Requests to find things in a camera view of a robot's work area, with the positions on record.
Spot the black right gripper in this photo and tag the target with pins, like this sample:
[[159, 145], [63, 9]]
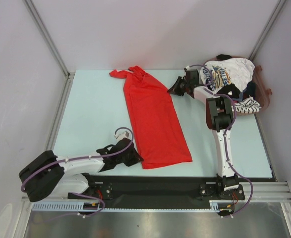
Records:
[[175, 89]]

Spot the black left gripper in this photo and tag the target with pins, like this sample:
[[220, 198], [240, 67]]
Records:
[[135, 158]]

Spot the red tank top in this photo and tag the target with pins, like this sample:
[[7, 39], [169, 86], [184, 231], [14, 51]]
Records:
[[158, 134]]

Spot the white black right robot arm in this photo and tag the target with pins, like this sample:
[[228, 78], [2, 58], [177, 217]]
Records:
[[219, 119]]

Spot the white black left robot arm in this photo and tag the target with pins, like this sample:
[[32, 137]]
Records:
[[50, 175]]

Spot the white printed tank top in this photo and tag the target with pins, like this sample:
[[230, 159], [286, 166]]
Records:
[[218, 74]]

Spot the navy white striped tank top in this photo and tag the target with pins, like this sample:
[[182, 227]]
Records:
[[248, 106]]

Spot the brown translucent laundry basket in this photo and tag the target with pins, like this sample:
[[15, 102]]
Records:
[[255, 89]]

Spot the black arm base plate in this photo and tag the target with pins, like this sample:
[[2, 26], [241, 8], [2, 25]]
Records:
[[162, 202]]

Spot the white slotted cable duct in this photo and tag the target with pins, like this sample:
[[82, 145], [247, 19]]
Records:
[[87, 207]]

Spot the aluminium frame rail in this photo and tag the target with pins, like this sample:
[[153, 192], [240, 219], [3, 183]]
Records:
[[256, 191]]

